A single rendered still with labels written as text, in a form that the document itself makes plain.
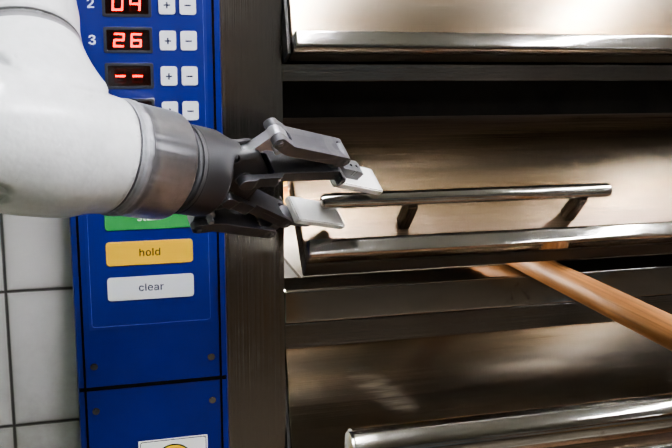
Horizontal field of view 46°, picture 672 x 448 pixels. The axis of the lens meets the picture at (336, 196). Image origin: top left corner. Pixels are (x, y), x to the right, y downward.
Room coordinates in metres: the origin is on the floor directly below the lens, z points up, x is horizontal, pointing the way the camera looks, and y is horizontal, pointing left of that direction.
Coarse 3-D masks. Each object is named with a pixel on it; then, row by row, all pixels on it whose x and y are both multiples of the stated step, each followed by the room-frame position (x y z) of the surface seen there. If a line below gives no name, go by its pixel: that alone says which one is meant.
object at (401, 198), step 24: (360, 192) 0.81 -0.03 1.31; (384, 192) 0.81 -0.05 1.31; (408, 192) 0.82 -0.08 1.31; (432, 192) 0.82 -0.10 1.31; (456, 192) 0.83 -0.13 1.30; (480, 192) 0.84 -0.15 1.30; (504, 192) 0.84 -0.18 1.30; (528, 192) 0.85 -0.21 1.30; (552, 192) 0.86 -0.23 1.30; (576, 192) 0.86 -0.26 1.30; (600, 192) 0.87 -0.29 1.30; (408, 216) 0.84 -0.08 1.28
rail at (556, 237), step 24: (312, 240) 0.80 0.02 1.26; (336, 240) 0.81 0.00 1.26; (360, 240) 0.81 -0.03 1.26; (384, 240) 0.82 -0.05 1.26; (408, 240) 0.82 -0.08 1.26; (432, 240) 0.83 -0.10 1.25; (456, 240) 0.83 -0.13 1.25; (480, 240) 0.84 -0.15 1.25; (504, 240) 0.84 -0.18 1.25; (528, 240) 0.85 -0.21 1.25; (552, 240) 0.86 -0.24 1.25; (576, 240) 0.86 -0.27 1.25; (600, 240) 0.87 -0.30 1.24; (624, 240) 0.88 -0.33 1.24; (648, 240) 0.89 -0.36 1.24
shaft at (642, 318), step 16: (528, 272) 0.95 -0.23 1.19; (544, 272) 0.91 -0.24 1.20; (560, 272) 0.88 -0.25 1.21; (576, 272) 0.87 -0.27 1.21; (560, 288) 0.87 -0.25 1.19; (576, 288) 0.84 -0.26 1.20; (592, 288) 0.82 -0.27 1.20; (608, 288) 0.80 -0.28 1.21; (592, 304) 0.81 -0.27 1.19; (608, 304) 0.78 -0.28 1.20; (624, 304) 0.76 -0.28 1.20; (640, 304) 0.75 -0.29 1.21; (624, 320) 0.75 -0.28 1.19; (640, 320) 0.73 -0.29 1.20; (656, 320) 0.71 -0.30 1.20; (656, 336) 0.70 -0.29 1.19
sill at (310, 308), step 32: (640, 256) 1.07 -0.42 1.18; (288, 288) 0.91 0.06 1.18; (320, 288) 0.91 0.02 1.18; (352, 288) 0.91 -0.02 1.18; (384, 288) 0.92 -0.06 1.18; (416, 288) 0.93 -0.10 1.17; (448, 288) 0.94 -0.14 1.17; (480, 288) 0.95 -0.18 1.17; (512, 288) 0.97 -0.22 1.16; (544, 288) 0.98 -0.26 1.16; (640, 288) 1.01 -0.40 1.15; (288, 320) 0.90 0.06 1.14; (320, 320) 0.91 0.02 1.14
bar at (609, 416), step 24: (528, 408) 0.58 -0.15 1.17; (552, 408) 0.58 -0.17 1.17; (576, 408) 0.58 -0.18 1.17; (600, 408) 0.58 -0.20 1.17; (624, 408) 0.59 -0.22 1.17; (648, 408) 0.59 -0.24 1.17; (360, 432) 0.54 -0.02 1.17; (384, 432) 0.54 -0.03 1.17; (408, 432) 0.54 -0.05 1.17; (432, 432) 0.55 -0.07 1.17; (456, 432) 0.55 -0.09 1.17; (480, 432) 0.55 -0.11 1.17; (504, 432) 0.56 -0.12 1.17; (528, 432) 0.56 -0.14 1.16; (552, 432) 0.56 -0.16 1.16; (576, 432) 0.57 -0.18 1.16; (600, 432) 0.57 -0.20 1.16; (624, 432) 0.58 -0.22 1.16; (648, 432) 0.59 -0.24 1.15
